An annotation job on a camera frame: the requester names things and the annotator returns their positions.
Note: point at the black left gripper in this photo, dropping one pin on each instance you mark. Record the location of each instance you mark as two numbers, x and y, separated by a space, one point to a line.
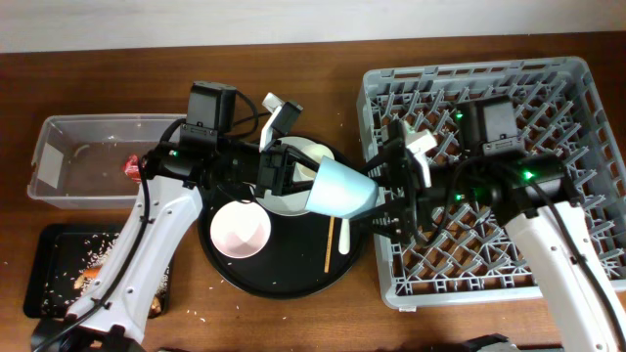
276 170

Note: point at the pink bowl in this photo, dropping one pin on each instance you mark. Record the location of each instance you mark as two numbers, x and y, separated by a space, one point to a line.
240 230

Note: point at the orange carrot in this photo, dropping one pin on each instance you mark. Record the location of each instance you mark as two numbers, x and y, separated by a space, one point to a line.
91 273

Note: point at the light blue cup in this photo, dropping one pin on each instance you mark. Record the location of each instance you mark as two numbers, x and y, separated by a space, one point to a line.
340 191

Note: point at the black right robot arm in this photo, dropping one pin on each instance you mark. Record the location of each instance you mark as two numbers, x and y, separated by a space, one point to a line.
532 197

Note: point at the grey round plate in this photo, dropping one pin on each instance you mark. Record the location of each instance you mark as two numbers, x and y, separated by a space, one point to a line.
294 204

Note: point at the red snack wrapper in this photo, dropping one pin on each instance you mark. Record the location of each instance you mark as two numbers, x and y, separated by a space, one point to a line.
131 168

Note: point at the black rectangular tray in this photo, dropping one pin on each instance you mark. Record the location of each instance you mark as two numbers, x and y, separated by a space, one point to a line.
43 256

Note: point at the round black serving tray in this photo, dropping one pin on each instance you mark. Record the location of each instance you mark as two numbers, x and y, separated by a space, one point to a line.
291 264

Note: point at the grey dishwasher rack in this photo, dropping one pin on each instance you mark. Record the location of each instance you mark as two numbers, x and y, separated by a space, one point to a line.
557 110

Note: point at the rice and peanut shells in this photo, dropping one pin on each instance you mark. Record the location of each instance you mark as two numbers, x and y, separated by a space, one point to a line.
71 255

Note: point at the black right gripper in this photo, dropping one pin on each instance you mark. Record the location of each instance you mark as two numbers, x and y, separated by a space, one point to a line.
409 202

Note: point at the clear plastic waste bin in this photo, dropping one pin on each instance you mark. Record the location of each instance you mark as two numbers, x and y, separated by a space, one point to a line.
78 161

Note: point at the wooden chopstick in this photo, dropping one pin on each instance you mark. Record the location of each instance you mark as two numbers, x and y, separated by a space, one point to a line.
329 246

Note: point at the white plastic fork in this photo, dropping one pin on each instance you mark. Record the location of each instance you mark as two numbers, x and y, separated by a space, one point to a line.
344 241

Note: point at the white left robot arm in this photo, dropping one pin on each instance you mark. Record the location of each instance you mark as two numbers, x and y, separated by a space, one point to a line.
115 307

